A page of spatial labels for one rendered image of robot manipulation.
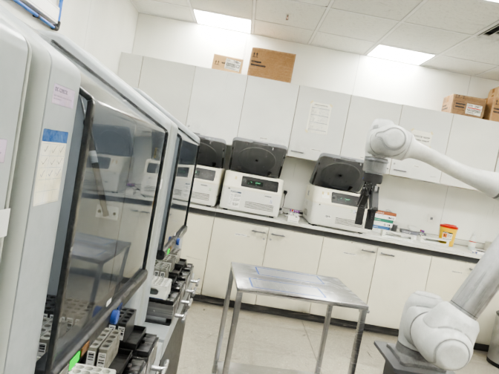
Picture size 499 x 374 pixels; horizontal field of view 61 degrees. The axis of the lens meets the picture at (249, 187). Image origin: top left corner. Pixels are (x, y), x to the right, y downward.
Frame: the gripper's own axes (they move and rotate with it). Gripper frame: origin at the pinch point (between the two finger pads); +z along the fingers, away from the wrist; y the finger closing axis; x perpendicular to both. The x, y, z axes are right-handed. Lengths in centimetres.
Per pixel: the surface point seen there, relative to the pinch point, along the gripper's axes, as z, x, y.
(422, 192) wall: -18, -144, 282
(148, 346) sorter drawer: 38, 67, -53
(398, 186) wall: -20, -116, 282
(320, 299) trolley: 38.0, 6.7, 17.9
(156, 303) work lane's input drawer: 39, 73, -17
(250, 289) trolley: 38, 38, 15
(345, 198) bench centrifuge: 0, -48, 223
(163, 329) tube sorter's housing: 46, 68, -22
